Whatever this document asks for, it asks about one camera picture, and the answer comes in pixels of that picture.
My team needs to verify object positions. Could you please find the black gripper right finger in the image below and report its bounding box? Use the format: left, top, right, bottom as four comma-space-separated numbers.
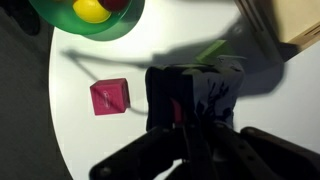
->
203, 123, 320, 180

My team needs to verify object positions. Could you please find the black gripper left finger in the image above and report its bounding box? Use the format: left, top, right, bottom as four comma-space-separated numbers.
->
88, 124, 188, 180

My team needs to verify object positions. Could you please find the black and white patterned block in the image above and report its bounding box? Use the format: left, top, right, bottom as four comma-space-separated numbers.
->
145, 55, 246, 132

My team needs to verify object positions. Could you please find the pink cube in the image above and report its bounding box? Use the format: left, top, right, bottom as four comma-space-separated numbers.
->
89, 77, 132, 117

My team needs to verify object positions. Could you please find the lime green cube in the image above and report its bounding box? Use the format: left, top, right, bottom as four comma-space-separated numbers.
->
194, 39, 234, 66

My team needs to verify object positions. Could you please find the wooden tray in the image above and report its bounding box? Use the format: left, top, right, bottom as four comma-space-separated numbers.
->
233, 0, 320, 53

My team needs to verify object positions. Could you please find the yellow lemon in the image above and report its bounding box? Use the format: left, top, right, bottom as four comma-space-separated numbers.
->
72, 0, 113, 24

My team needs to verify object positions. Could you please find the dark red plum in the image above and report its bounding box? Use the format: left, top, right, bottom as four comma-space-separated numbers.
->
97, 0, 131, 12

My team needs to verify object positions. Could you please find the green plastic bowl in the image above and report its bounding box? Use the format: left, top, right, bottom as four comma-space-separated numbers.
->
28, 0, 146, 42

